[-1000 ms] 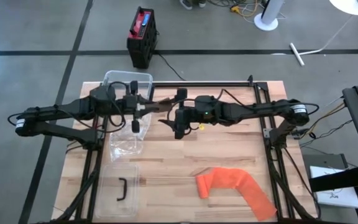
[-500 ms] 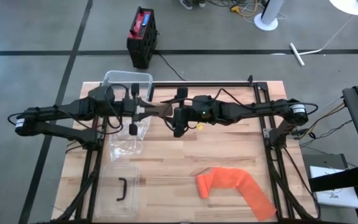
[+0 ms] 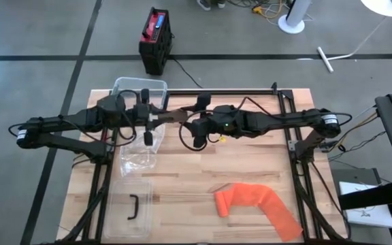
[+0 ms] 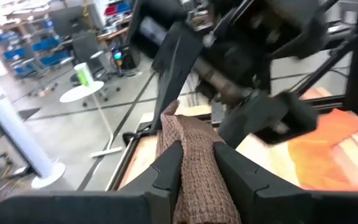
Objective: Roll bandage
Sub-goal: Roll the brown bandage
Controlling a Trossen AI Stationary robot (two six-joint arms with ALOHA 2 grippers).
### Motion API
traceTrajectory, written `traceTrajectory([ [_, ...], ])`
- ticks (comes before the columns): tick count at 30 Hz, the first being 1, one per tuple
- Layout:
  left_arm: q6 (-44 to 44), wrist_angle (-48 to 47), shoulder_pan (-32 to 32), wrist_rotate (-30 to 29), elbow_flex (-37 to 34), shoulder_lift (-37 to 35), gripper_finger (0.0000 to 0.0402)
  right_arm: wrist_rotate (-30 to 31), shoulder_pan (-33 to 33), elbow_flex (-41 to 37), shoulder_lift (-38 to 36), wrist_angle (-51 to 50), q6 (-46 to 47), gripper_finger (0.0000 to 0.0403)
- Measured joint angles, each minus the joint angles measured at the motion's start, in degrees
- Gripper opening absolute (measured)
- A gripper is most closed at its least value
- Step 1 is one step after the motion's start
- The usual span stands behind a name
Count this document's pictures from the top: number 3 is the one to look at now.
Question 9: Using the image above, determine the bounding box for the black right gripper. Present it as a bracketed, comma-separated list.
[182, 93, 243, 150]

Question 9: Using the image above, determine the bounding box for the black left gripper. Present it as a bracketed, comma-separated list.
[133, 88, 159, 147]

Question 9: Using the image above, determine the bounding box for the brown elastic bandage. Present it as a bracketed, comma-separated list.
[153, 108, 189, 125]

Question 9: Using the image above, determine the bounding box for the orange elastic bandage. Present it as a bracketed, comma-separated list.
[214, 182, 304, 242]

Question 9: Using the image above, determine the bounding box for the clear plastic bin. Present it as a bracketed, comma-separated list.
[109, 76, 169, 113]

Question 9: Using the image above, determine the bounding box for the clear plastic bag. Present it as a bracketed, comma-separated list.
[119, 124, 166, 178]

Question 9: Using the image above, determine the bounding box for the black and red battery box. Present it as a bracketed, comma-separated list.
[138, 6, 174, 76]

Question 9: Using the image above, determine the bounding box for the person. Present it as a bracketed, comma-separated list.
[197, 0, 227, 11]

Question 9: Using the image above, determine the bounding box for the white paper sheet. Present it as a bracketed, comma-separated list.
[338, 181, 392, 229]

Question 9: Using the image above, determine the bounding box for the white round table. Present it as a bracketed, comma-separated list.
[316, 0, 392, 74]

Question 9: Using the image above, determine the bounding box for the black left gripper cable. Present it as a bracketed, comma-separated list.
[116, 88, 141, 141]

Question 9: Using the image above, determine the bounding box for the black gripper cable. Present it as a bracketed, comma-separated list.
[116, 88, 141, 141]
[178, 108, 203, 152]

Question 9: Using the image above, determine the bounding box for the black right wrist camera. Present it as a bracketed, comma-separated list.
[212, 104, 238, 117]

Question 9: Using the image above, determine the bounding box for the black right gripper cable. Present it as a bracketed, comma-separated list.
[178, 108, 203, 152]

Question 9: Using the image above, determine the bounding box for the black floor cable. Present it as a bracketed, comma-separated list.
[168, 56, 203, 89]

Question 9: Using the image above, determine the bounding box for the clear lid with black handle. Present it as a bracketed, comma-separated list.
[103, 178, 153, 239]

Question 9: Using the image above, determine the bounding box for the yellow floor cable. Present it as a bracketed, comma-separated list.
[252, 0, 287, 20]

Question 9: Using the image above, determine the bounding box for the white pedestal stand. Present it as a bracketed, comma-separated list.
[277, 0, 312, 35]

